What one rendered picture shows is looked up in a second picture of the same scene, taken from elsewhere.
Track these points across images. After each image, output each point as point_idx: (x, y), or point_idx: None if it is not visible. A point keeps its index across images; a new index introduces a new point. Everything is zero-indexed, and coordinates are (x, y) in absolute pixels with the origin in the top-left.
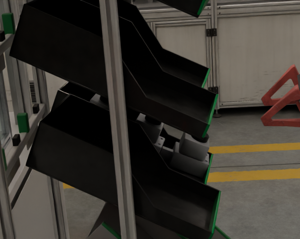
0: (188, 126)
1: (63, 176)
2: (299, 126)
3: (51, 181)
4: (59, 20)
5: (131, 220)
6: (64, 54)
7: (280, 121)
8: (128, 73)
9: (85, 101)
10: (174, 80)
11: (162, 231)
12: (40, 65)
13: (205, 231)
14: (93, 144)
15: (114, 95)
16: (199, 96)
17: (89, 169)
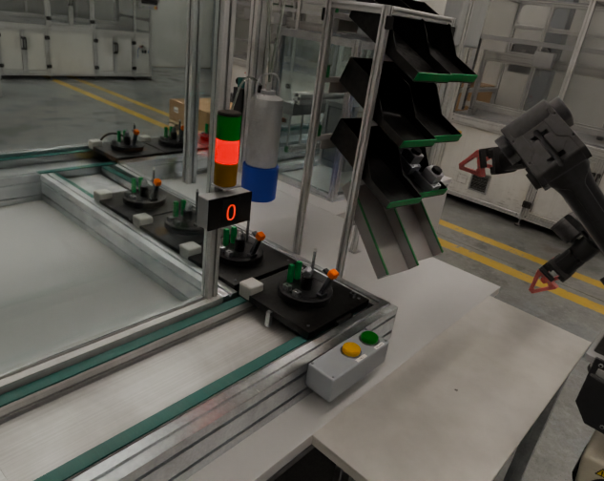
0: (395, 139)
1: (342, 149)
2: (473, 174)
3: None
4: (361, 68)
5: (356, 178)
6: (358, 86)
7: (467, 168)
8: (379, 103)
9: None
10: (419, 124)
11: (390, 210)
12: (348, 89)
13: (387, 200)
14: (357, 136)
15: (366, 111)
16: (427, 136)
17: (352, 149)
